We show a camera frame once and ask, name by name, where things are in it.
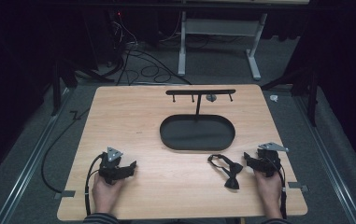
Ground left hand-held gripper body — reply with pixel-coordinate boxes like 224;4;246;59
98;146;127;185

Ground white metal desk frame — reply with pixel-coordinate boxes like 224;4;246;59
177;10;269;81

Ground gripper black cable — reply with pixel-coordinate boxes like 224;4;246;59
265;155;289;220
83;153;105;217

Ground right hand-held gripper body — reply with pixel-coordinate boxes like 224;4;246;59
254;141;291;178

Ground metal floor rail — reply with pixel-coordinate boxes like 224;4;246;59
0;88;74;224
292;92;356;224

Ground black metal stand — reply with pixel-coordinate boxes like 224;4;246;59
49;59;116;118
261;66;320;128

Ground black bow tie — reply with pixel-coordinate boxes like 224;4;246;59
206;153;245;190

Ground person's left hand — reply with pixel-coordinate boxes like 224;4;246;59
91;172;125;217

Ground black cables on floor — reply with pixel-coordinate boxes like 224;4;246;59
105;12;193;87

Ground grey tape strip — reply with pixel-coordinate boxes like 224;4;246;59
287;181;310;193
53;189;77;201

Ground black hook stand with tray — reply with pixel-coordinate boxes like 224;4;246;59
159;89;237;153

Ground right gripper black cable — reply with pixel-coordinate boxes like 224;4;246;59
265;155;289;220

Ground long black floor cable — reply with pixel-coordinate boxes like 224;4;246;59
40;106;91;194

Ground person's right hand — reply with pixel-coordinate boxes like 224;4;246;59
253;170;285;218

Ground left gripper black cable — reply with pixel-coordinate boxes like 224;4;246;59
83;153;105;217

